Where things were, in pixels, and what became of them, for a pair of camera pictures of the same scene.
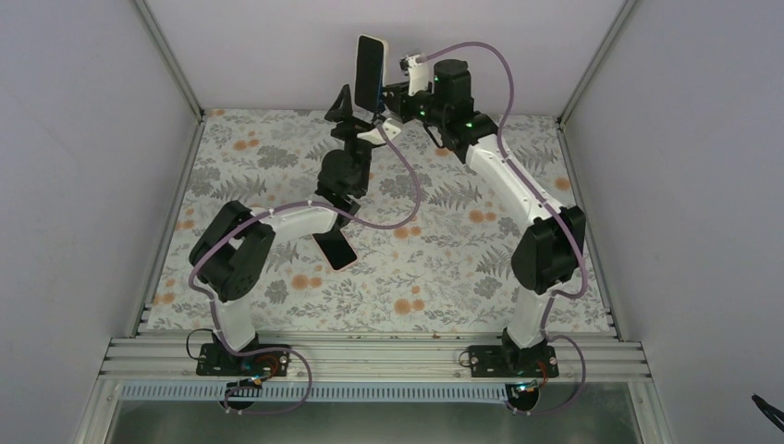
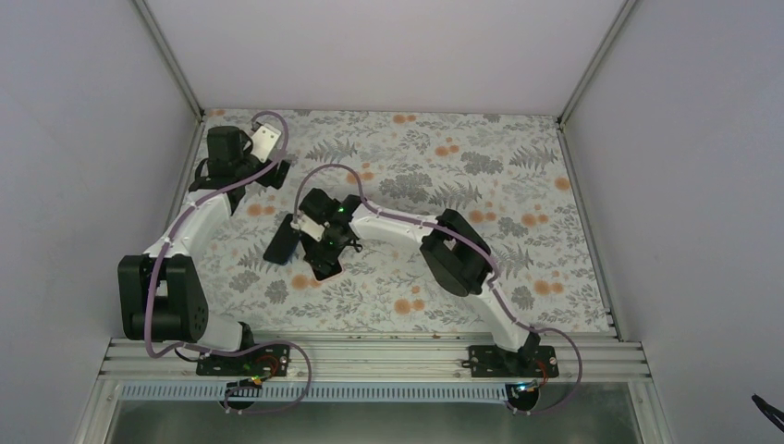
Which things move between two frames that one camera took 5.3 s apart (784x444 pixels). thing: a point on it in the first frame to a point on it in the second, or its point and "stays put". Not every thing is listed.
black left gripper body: (352, 126) to (275, 181)
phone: (371, 60) to (283, 242)
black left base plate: (214, 360) stays put
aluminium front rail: (175, 357) stays put
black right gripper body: (408, 116) to (336, 246)
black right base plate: (512, 361) stays put
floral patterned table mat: (434, 240) stays put
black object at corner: (770, 412) stays put
